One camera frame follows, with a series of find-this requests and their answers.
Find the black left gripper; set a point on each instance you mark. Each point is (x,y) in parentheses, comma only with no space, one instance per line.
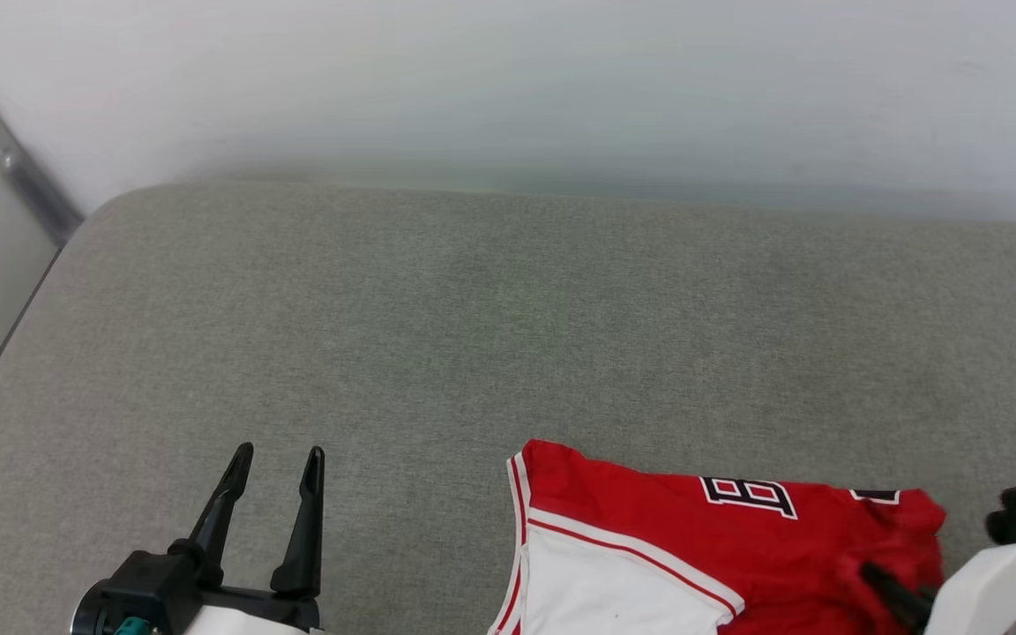
(261,607)

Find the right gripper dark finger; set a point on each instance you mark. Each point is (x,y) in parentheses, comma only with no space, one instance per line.
(900,598)

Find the red white basketball jersey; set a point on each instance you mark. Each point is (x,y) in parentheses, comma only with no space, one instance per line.
(737,547)

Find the grey fabric sofa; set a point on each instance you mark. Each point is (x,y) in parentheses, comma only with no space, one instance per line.
(508,335)

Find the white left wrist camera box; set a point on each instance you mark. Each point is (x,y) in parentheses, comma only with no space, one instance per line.
(142,591)

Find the grey metal rail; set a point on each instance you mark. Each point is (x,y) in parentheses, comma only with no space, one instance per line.
(32,176)

